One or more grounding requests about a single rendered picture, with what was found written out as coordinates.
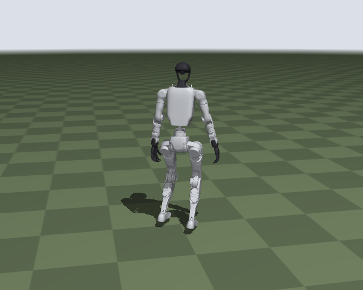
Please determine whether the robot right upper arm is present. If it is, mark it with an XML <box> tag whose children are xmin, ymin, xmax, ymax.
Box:
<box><xmin>194</xmin><ymin>89</ymin><xmax>211</xmax><ymax>123</ymax></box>

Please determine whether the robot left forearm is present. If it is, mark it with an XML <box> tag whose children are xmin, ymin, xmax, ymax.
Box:
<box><xmin>151</xmin><ymin>119</ymin><xmax>162</xmax><ymax>143</ymax></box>

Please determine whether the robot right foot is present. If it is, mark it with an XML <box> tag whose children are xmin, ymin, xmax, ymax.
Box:
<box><xmin>186</xmin><ymin>218</ymin><xmax>198</xmax><ymax>229</ymax></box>

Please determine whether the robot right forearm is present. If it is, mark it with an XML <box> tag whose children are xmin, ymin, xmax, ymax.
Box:
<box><xmin>205</xmin><ymin>114</ymin><xmax>218</xmax><ymax>144</ymax></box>

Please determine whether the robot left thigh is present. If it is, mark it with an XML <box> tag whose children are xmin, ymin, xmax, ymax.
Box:
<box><xmin>160</xmin><ymin>140</ymin><xmax>178</xmax><ymax>182</ymax></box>

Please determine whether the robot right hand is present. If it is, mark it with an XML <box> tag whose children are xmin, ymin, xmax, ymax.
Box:
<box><xmin>211</xmin><ymin>140</ymin><xmax>220</xmax><ymax>163</ymax></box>

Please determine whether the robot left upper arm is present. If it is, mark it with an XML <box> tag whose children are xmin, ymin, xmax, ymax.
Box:
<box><xmin>154</xmin><ymin>88</ymin><xmax>168</xmax><ymax>122</ymax></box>

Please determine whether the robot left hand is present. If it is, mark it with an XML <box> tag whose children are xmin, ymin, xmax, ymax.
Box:
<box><xmin>151</xmin><ymin>138</ymin><xmax>161</xmax><ymax>162</ymax></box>

